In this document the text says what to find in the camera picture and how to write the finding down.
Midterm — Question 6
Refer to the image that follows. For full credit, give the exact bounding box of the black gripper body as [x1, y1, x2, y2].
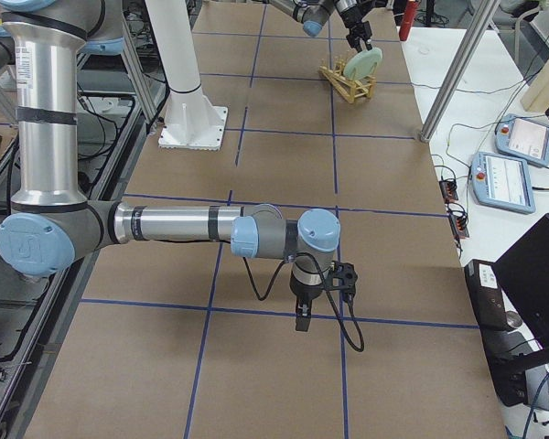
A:
[289, 274, 323, 303]
[345, 18, 371, 46]

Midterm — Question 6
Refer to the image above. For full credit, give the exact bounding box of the light green plate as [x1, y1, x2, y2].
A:
[343, 47, 382, 80]

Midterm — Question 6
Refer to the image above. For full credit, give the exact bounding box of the wooden dish rack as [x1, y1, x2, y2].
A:
[318, 58, 376, 104]

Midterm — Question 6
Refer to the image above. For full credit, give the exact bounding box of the red bottle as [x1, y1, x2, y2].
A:
[399, 0, 419, 41]

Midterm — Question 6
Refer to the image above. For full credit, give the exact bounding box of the far orange connector block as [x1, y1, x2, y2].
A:
[439, 166, 458, 203]

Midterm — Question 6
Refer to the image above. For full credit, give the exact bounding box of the orange connector block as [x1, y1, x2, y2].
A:
[446, 202, 469, 240]
[439, 166, 458, 203]

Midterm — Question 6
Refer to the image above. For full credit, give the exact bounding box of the near orange connector block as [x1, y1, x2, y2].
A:
[446, 202, 469, 240]

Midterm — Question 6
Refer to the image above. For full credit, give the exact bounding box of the black computer box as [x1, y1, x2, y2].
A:
[464, 259, 511, 331]

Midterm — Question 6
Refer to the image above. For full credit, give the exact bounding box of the far teach pendant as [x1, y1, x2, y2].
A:
[495, 113, 549, 167]

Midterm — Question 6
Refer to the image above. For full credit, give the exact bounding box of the teach pendant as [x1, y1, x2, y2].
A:
[495, 113, 549, 167]
[469, 152, 536, 214]

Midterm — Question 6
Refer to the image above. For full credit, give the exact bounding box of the near teach pendant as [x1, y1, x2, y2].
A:
[469, 152, 536, 214]

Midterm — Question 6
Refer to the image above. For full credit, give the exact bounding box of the black monitor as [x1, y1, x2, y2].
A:
[488, 213, 549, 385]

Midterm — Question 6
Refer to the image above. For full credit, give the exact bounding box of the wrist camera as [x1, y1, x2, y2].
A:
[326, 261, 358, 295]

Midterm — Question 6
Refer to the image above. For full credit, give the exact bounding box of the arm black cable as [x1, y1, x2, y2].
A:
[242, 252, 365, 353]

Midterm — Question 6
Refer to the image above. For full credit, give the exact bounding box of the aluminium frame post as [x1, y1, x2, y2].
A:
[419, 0, 500, 143]

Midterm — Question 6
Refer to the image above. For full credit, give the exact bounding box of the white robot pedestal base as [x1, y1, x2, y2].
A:
[145, 0, 228, 151]

